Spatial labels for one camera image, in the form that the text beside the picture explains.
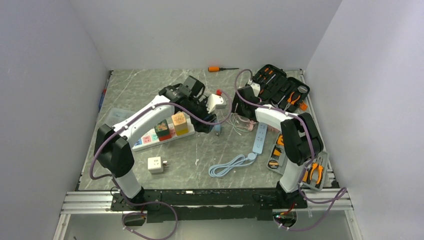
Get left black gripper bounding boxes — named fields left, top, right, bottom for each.
left=184, top=96, right=217, bottom=133

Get beige orange cube adapter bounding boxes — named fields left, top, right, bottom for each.
left=171, top=112, right=188, bottom=130

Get light blue power strip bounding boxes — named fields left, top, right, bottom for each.
left=252, top=122, right=268, bottom=155

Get green cube socket adapter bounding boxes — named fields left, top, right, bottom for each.
left=154, top=119, right=170, bottom=134

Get red cube socket adapter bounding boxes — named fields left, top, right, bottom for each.
left=156, top=132, right=172, bottom=142

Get black tool case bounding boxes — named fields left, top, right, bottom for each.
left=252, top=64, right=310, bottom=113

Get white power strip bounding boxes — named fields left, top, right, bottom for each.
left=132, top=118, right=196, bottom=152

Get light blue plug and cable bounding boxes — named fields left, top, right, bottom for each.
left=208, top=152, right=259, bottom=179

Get clear plastic screw box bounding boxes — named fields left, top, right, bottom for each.
left=99, top=107, right=135, bottom=127

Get white cube socket adapter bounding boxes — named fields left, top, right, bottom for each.
left=147, top=156, right=168, bottom=174

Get grey tool case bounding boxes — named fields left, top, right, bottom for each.
left=266, top=133, right=331, bottom=192

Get blue cube socket adapter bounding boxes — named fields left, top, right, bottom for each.
left=212, top=116, right=222, bottom=136

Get yellow cube socket adapter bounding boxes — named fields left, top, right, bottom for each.
left=174, top=123, right=189, bottom=136

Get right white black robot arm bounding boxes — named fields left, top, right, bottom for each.
left=232, top=85, right=324, bottom=208

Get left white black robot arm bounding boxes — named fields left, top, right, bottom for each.
left=94, top=76, right=227, bottom=210

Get orange tape measure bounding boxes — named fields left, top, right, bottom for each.
left=267, top=160, right=279, bottom=169

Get blue red pen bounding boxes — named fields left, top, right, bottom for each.
left=98, top=80, right=109, bottom=111

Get orange pliers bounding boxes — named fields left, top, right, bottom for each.
left=306, top=162, right=324, bottom=185

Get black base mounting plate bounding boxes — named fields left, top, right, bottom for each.
left=110, top=188, right=308, bottom=223

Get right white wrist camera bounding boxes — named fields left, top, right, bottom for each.
left=250, top=82, right=261, bottom=97

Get orange handled screwdriver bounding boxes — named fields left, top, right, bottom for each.
left=207, top=66, right=239, bottom=73

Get aluminium rail frame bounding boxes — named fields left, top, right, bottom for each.
left=52, top=188, right=363, bottom=240

